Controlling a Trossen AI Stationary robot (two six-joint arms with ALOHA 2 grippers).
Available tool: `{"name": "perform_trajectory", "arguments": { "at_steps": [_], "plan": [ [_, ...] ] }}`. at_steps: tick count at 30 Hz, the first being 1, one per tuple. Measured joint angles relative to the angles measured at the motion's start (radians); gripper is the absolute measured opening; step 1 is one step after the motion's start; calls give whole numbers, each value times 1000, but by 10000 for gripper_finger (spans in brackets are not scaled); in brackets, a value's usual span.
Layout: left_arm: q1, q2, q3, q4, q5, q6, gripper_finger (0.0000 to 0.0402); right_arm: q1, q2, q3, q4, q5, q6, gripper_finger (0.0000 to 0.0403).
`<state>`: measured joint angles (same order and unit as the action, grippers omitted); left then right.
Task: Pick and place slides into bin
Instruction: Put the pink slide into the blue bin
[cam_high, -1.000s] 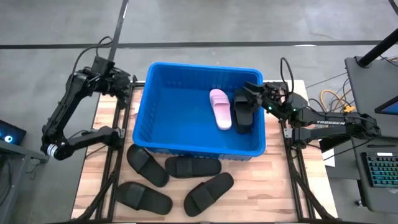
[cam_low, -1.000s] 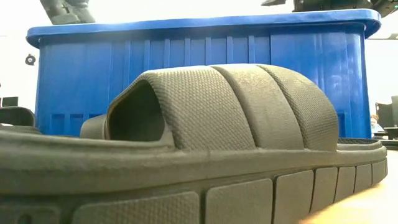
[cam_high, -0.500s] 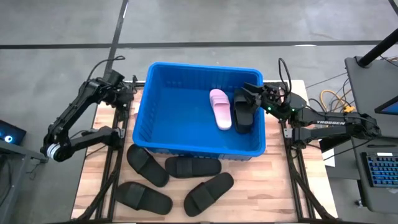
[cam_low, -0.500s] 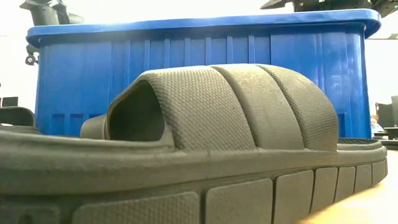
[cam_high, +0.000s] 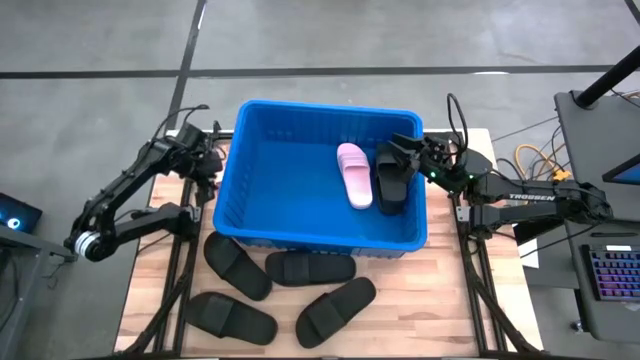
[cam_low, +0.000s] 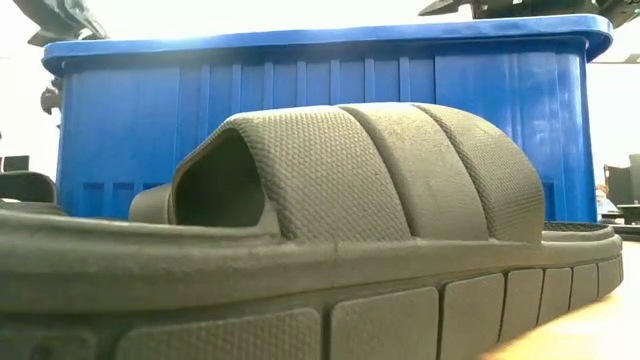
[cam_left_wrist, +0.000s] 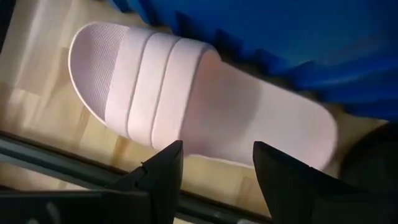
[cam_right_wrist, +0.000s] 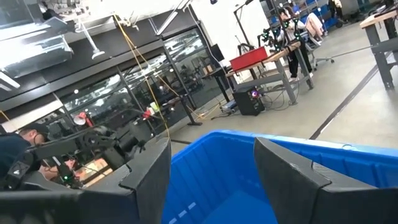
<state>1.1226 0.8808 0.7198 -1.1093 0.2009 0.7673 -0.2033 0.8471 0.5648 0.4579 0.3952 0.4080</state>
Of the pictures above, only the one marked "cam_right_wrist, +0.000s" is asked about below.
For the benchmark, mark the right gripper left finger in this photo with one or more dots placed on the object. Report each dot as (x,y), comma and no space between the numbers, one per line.
(146,186)

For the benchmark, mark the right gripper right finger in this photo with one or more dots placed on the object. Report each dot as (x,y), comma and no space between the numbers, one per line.
(289,186)

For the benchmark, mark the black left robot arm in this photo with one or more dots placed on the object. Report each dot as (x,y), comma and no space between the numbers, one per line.
(56,149)

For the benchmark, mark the blue plastic bin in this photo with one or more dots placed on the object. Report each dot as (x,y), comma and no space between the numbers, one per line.
(224,174)

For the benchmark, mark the red plastic bin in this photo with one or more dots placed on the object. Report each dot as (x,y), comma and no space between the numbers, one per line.
(248,59)

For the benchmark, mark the black desk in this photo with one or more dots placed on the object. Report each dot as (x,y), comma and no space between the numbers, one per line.
(187,110)
(222,85)

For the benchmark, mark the black computer tower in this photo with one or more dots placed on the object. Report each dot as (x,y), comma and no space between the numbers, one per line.
(247,104)

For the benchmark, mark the red desk lamp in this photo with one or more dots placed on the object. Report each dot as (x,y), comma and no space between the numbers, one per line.
(80,119)

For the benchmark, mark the blue grey floor box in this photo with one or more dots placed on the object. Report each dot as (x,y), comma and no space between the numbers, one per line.
(229,107)

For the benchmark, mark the wooden table grey legs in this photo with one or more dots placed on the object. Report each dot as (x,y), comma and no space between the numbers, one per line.
(287,87)
(381,62)

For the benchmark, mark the person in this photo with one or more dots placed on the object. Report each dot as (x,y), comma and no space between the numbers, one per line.
(293,62)
(336,9)
(12,149)

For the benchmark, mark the office chair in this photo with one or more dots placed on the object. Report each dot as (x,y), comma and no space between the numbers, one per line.
(311,43)

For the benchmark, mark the black flat monitor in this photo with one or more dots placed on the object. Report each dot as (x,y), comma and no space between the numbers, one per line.
(217,53)

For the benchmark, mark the black robot station rig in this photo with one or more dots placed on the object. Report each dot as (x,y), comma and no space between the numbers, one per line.
(273,35)

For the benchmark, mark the pale pink jacket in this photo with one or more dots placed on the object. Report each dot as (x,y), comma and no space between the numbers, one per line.
(314,25)

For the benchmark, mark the shelf with blue bins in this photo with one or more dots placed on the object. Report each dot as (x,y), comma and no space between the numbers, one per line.
(331,21)

